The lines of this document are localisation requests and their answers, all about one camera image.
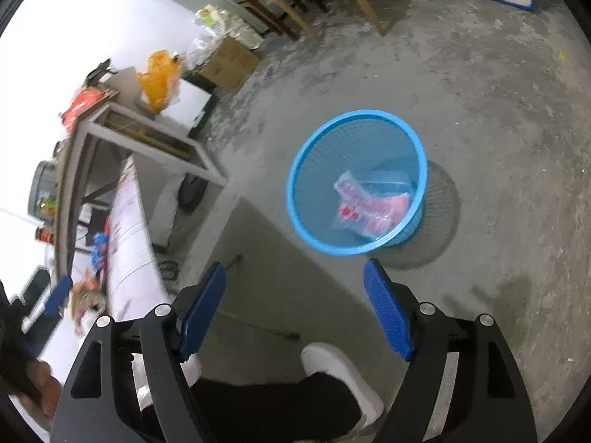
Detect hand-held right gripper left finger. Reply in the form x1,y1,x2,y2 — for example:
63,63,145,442
50,262,227,443

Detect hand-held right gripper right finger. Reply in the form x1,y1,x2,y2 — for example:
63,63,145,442
364,258,539,443

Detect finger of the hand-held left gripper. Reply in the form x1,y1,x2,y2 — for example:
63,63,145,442
22,276,74,333

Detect blue mesh basket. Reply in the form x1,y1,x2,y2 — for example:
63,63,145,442
286,110,428,257

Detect person's left hand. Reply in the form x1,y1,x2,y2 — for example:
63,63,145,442
25,361,63,418

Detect blue crumpled wrapper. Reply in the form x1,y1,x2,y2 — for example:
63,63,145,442
91,232,112,272

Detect white shoe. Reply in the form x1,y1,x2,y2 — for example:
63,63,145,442
300,342,385,430

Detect table with floral tablecloth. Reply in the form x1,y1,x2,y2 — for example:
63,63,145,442
34,154,204,425

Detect white sack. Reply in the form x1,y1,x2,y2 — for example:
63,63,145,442
150,180,190,247

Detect pink plastic bag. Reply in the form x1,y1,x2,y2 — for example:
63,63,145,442
330,171,411,243

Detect metal cooking pot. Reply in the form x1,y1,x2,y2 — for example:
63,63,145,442
28,159,61,220

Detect black cloth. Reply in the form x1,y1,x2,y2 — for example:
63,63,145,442
178,173,206,213

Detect grey side table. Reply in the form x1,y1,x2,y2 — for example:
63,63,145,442
55,60,229,268

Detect red plastic bag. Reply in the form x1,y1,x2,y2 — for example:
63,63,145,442
60,87,109,130

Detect white board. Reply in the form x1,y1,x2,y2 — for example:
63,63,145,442
136,76,213,139

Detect orange plastic bag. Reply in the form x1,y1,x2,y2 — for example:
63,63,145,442
139,50,182,112

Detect cardboard box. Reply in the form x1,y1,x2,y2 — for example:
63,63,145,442
198,37,262,90

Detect clear plastic bags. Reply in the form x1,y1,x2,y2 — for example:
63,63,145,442
187,34,220,72

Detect white green snack bag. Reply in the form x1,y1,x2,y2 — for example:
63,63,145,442
194,4,232,38

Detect dark wooden stool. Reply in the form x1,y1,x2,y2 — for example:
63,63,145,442
231,0,324,40

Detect light wooden chair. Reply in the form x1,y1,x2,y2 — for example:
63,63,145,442
261,0,402,38

